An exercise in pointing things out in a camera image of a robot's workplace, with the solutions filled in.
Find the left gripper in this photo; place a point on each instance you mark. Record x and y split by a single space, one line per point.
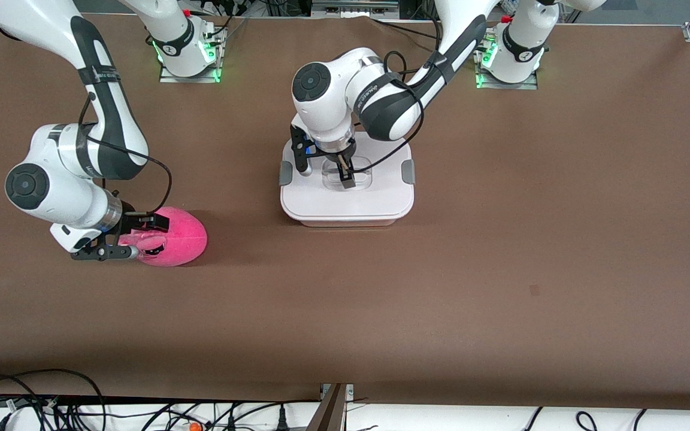
341 160

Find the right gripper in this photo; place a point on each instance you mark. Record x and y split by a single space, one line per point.
134 221

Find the pink plush toy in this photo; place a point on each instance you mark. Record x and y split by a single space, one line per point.
186 239

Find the white box lid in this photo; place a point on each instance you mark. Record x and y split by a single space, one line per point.
381 197

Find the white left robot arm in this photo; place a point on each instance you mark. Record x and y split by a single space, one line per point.
327 96

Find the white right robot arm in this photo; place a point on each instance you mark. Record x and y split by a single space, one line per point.
105 108

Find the clear plastic storage box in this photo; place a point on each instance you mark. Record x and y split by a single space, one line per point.
348 222

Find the black power plug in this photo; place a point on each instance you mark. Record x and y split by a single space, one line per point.
283 421

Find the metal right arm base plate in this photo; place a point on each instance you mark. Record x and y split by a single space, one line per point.
168 78

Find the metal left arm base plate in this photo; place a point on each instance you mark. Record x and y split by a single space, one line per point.
530 85

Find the aluminium frame profile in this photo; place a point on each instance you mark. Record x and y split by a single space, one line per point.
330 413

